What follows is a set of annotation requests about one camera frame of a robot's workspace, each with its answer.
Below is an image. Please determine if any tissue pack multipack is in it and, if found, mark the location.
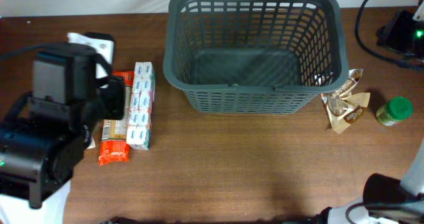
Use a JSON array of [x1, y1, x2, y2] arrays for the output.
[[127, 62, 156, 150]]

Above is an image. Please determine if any grey plastic basket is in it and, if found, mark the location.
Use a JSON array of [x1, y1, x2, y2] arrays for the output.
[[163, 0, 349, 114]]

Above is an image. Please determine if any green lid jar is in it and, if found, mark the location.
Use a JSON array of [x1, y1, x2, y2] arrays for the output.
[[376, 97, 413, 126]]

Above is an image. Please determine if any orange cracker package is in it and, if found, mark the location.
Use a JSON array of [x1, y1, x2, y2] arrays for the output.
[[98, 71, 134, 166]]

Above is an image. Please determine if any brown snack bag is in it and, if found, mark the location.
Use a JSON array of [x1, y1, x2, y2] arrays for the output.
[[320, 69, 370, 134]]

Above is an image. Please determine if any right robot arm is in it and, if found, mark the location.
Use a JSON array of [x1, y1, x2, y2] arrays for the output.
[[307, 2, 423, 223]]

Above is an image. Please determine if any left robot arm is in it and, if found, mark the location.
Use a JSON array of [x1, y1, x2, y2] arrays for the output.
[[1, 42, 125, 223]]

